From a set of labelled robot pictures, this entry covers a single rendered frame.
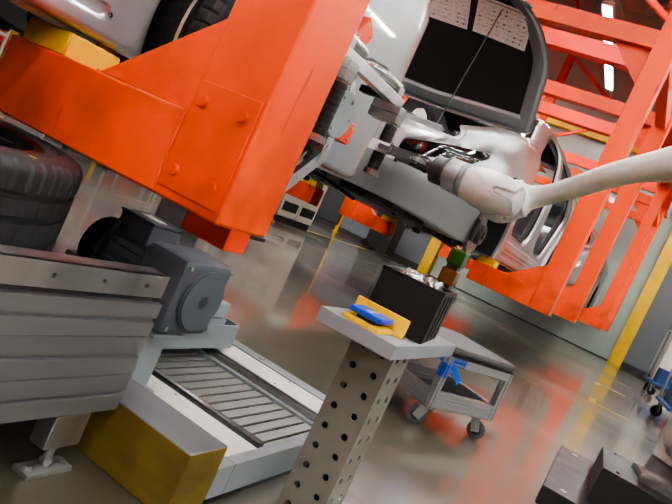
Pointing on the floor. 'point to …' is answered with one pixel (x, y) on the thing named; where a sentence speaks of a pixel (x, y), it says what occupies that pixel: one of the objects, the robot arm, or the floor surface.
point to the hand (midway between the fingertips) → (382, 147)
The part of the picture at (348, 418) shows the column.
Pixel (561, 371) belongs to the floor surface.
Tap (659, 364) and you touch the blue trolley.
